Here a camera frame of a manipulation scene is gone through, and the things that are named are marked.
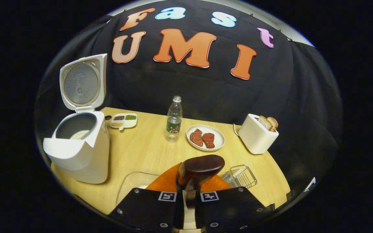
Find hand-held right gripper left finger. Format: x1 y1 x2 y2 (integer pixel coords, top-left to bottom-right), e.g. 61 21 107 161
109 163 185 232

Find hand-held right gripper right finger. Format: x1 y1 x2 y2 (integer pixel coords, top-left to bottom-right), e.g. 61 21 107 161
195 175 275 232

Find dark brown wooden spoon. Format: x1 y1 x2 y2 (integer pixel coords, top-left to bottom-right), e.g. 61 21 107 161
177 154 225 209

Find metal wire chopstick holder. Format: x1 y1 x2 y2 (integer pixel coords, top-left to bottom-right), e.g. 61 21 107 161
222 164 258 189

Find white rice cooker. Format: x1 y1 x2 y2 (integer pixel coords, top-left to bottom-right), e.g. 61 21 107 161
43 53 110 184

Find raw white rice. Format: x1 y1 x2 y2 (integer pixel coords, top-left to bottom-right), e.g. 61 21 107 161
70 129 90 140

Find clear plastic container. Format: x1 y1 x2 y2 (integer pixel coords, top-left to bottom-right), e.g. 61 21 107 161
116 171 162 206

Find white round plate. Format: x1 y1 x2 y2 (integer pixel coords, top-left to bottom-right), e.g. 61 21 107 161
186 125 226 152

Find clear plastic water bottle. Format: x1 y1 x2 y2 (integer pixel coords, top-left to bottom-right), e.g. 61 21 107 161
166 95 183 143

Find white toaster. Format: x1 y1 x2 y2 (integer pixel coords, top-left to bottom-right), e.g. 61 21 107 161
238 113 279 155

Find white divided dish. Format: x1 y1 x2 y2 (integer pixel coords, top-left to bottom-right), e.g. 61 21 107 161
110 113 138 131

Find toasted bread slice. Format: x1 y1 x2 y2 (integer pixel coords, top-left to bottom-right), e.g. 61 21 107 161
258 116 273 131
267 117 279 132

